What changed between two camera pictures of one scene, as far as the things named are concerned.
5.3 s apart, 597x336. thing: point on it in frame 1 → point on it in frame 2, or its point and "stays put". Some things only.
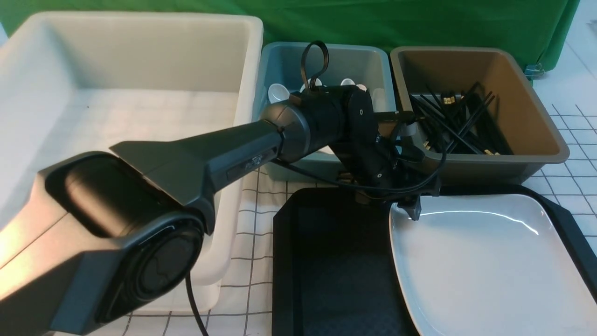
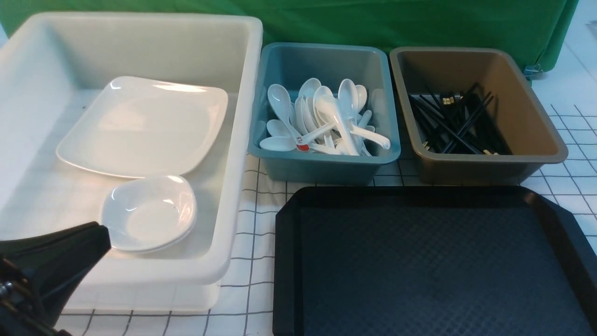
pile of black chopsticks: (468, 122) stays put
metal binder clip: (533, 72) stays put
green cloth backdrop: (541, 29) stays put
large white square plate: (490, 265) → (139, 128)
